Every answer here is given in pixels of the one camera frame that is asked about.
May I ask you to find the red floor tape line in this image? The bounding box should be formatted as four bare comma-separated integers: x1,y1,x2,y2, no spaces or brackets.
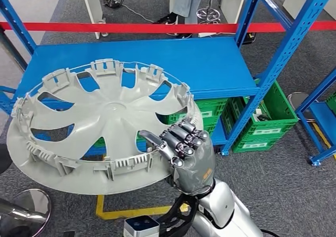
0,20,336,34

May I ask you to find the grey plastic wheel hubcap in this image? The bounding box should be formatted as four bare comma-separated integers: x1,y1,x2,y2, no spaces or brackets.
6,58,204,196

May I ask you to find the blue metal shelf rack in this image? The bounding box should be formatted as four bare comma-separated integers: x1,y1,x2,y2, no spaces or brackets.
296,68,336,167
0,0,336,156

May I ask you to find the person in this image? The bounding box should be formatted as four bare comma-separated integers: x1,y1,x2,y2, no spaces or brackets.
154,0,238,40

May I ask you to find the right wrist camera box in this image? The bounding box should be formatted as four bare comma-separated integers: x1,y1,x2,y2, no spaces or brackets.
124,215,160,237

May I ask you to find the clear plastic bottle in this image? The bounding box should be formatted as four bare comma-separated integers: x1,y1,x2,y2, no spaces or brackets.
100,17,108,38

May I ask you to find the white cable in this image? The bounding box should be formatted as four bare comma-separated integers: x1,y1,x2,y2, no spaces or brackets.
121,4,155,23

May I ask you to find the black cable bundle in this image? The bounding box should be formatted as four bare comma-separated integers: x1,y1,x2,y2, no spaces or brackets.
103,0,127,9

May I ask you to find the black power adapter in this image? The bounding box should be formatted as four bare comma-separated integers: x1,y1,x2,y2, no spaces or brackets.
243,32,256,45

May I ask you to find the green plastic crate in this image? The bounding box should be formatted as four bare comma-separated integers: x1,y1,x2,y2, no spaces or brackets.
157,98,228,126
203,123,225,137
232,134,281,154
325,91,336,115
89,137,107,148
221,80,299,140

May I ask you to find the white desk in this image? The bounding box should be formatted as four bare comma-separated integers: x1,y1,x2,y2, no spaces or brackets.
220,0,336,24
80,0,182,39

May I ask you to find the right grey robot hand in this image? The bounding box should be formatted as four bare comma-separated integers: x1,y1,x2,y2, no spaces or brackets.
139,119,216,197

